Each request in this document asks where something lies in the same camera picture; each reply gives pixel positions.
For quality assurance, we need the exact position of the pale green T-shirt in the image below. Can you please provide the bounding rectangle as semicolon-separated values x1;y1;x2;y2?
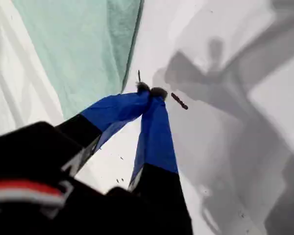
11;0;145;120

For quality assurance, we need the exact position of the small brown debris scrap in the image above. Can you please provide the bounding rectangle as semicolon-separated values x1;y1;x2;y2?
171;92;189;110

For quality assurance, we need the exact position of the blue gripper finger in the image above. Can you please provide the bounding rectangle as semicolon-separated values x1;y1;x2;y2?
127;87;195;235
55;82;152;178

